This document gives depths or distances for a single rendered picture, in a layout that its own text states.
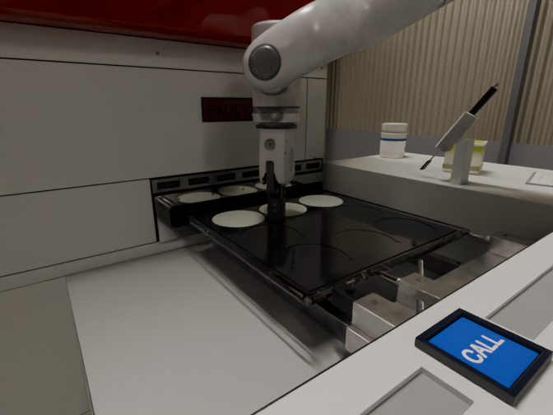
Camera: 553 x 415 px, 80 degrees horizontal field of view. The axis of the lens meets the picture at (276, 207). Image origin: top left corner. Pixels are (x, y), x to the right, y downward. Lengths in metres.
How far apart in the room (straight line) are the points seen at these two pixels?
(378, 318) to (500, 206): 0.37
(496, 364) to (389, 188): 0.56
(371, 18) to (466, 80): 2.04
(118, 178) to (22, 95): 0.18
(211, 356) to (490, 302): 0.30
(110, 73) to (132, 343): 0.43
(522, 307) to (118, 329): 0.45
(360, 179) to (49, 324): 0.69
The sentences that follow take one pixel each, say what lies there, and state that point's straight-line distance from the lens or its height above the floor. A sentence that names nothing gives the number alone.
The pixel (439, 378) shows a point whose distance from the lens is 0.23.
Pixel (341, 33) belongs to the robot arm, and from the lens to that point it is 0.52.
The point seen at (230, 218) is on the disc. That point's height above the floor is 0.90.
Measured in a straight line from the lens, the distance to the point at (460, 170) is 0.71.
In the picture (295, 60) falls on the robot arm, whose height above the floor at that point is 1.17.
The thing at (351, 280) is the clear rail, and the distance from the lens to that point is 0.43.
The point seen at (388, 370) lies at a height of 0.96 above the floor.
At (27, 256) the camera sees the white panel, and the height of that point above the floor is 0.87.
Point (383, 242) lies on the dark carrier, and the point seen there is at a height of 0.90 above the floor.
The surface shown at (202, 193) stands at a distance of 0.70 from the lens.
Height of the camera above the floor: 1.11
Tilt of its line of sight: 17 degrees down
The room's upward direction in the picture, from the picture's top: straight up
